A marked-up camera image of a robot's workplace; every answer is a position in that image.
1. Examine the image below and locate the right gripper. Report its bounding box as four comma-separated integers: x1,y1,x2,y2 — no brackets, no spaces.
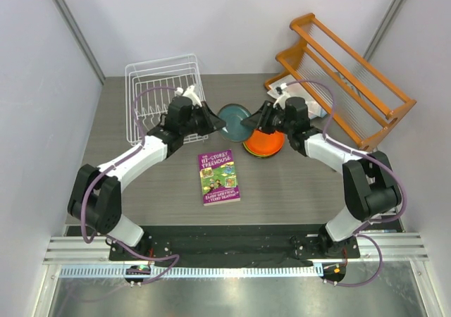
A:
242,101,293,135

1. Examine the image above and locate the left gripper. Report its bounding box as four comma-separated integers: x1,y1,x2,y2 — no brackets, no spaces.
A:
181,102,227,137

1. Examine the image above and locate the orange plate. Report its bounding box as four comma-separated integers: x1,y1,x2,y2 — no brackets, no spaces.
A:
243,130,285,157

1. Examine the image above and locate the dark plate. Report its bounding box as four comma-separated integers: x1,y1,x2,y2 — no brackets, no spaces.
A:
218,104,254,142

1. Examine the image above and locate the lime green plate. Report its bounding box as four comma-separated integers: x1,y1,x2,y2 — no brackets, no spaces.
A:
245,139,283,155

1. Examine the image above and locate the red floral plate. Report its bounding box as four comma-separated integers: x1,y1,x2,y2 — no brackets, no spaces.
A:
242,142,281,159

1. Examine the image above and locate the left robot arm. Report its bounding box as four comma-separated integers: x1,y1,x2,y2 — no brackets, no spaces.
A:
68,96,226,260

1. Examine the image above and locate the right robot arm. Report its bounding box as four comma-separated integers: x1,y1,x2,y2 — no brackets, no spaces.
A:
241,97,407,257

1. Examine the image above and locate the orange wooden rack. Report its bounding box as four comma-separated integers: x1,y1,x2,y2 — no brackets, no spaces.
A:
264,13,416,151

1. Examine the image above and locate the white paper packet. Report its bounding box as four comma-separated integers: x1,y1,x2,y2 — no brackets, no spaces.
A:
267,75,326,119

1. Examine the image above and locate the purple treehouse book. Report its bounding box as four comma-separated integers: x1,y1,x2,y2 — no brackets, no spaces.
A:
198,149,241,206

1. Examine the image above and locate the perforated metal strip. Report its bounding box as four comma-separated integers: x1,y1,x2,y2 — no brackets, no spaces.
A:
59,263,323,279

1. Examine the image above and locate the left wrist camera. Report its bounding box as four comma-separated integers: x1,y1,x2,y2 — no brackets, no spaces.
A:
175,85,202,107

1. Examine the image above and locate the white wire dish rack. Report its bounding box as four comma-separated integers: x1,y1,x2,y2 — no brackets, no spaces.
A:
124,54,205,146

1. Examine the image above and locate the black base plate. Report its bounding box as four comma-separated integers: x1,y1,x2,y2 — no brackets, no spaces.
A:
65,223,404,268

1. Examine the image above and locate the aluminium rail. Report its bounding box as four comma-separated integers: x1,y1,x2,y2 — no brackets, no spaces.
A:
43,232,429,264

